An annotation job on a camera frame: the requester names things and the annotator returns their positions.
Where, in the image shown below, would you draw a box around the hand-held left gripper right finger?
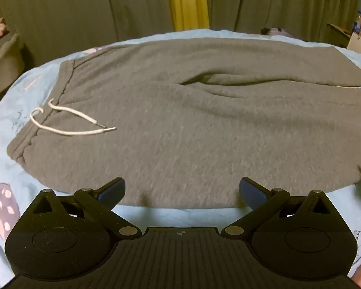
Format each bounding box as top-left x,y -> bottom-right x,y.
221,177 -> 330,238

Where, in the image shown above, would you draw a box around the light blue printed bedsheet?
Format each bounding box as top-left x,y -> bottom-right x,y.
0,29 -> 361,289

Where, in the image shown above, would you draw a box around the dark wooden desk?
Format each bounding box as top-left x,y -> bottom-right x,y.
326,22 -> 358,49

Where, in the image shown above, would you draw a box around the grey upholstered chair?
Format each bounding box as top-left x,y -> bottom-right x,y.
0,33 -> 26,103

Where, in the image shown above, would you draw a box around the white box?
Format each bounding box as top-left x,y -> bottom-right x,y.
347,32 -> 361,53

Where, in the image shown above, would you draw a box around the yellow curtain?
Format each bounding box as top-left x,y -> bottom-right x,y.
165,0 -> 211,32

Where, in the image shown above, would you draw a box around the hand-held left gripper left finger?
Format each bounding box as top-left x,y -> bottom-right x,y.
32,177 -> 140,238

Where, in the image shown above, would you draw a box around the grey curtain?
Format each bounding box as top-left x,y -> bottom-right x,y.
0,0 -> 173,70
205,0 -> 361,49

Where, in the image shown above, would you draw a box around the grey sweatpants with white drawstring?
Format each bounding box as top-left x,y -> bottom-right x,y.
6,38 -> 361,210

